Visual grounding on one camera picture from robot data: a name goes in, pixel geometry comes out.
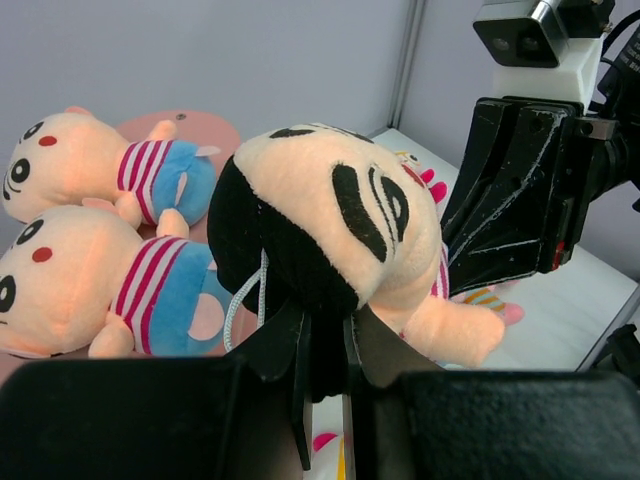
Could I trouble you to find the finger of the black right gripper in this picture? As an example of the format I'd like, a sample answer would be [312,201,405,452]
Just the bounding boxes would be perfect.
[441,98,573,295]

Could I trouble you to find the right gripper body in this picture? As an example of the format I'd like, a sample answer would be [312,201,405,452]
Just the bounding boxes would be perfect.
[539,69,639,273]

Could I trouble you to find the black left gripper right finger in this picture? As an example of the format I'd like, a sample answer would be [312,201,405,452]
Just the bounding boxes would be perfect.
[343,309,639,479]

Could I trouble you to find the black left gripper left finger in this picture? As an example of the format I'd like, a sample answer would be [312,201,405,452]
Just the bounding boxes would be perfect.
[1,302,312,479]

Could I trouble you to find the black-haired boy doll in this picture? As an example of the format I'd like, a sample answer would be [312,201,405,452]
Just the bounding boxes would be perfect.
[207,123,505,367]

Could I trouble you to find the peach pig toy blue shorts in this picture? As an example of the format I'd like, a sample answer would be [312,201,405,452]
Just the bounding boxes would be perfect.
[2,107,221,227]

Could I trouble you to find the pink wooden shelf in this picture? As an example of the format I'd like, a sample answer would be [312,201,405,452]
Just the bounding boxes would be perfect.
[1,108,231,359]

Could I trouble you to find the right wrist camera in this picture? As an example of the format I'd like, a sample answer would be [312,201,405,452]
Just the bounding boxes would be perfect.
[473,0,615,107]

